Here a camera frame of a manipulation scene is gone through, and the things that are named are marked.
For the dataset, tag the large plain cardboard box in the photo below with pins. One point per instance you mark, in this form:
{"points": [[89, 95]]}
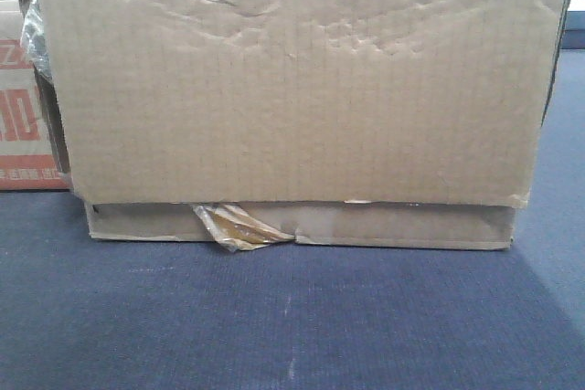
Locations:
{"points": [[383, 123]]}

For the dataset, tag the red printed cardboard box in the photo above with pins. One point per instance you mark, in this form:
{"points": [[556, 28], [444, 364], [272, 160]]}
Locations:
{"points": [[27, 161]]}

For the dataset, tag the crumpled clear packing tape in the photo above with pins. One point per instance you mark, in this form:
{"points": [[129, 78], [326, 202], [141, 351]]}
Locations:
{"points": [[235, 229]]}

